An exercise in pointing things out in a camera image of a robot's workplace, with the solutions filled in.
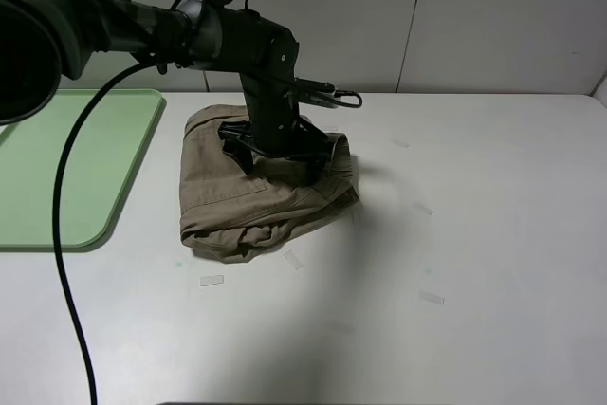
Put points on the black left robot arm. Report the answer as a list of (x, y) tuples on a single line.
[(43, 41)]

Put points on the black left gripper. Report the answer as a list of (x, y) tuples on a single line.
[(273, 130)]

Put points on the khaki shorts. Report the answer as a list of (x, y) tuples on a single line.
[(232, 217)]

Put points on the green plastic tray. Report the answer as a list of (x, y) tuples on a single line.
[(99, 173)]

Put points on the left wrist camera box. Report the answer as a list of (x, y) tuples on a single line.
[(326, 95)]

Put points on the clear tape strip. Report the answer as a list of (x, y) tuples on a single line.
[(211, 280), (423, 208), (330, 128), (293, 260), (400, 143), (431, 298)]

